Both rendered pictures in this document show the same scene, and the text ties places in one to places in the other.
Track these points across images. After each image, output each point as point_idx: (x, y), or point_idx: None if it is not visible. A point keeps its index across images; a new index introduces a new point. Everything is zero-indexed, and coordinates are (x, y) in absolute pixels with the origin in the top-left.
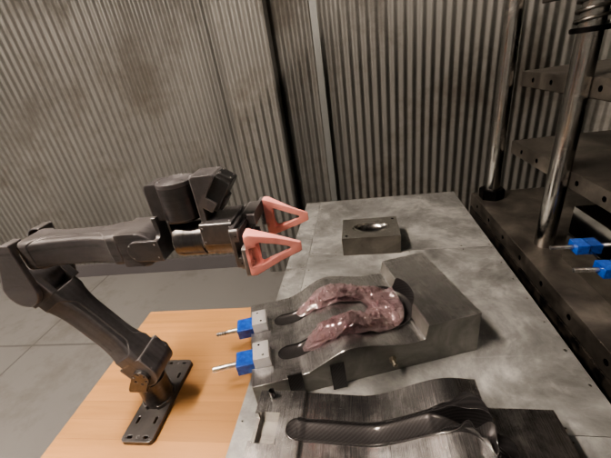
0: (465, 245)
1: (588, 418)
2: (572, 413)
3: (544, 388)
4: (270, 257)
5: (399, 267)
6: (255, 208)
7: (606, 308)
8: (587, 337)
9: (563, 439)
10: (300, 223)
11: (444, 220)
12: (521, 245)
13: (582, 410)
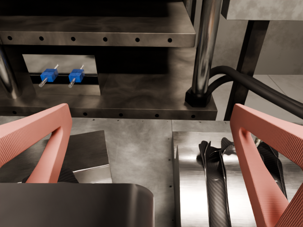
0: None
1: (162, 129)
2: (159, 133)
3: (144, 137)
4: (266, 199)
5: (2, 174)
6: (74, 186)
7: (89, 97)
8: (103, 113)
9: (190, 133)
10: (67, 144)
11: None
12: (6, 104)
13: (158, 129)
